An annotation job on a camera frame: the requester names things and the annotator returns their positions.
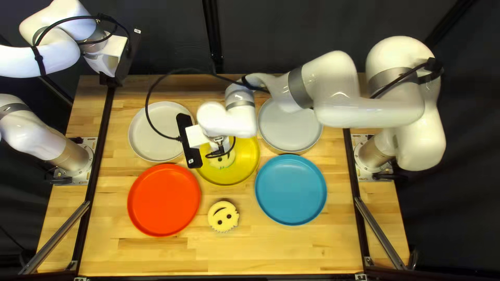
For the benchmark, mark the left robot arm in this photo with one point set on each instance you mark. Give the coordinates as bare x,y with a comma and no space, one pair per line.
23,132

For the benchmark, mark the yellow smiling face sponge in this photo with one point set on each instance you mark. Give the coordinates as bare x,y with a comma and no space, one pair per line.
222,223
227,162

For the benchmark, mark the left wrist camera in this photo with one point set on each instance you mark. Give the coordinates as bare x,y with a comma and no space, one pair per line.
127,54

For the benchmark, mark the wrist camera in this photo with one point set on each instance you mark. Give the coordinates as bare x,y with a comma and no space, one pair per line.
183,121
127,54

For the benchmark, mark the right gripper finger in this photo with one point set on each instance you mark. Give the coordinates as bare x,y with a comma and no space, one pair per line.
217,143
223,153

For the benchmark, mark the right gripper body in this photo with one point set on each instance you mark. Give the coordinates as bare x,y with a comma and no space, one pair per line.
195,136

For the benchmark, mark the grey plate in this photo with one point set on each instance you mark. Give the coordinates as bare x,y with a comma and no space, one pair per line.
164,117
289,132

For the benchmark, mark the black frame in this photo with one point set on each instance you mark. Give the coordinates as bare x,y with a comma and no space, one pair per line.
213,39

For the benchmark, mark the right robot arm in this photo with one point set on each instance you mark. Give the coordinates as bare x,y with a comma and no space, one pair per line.
351,109

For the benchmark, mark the orange plate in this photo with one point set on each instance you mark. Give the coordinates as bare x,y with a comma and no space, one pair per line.
164,199

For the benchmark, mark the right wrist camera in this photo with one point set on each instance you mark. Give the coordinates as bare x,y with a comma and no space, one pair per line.
183,121

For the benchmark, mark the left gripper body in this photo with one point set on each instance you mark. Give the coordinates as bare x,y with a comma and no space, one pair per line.
109,54

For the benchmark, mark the yellow plate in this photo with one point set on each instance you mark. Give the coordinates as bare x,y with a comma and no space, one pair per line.
244,164

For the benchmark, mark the teal plate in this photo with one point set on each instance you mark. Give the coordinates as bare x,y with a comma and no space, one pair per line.
291,189

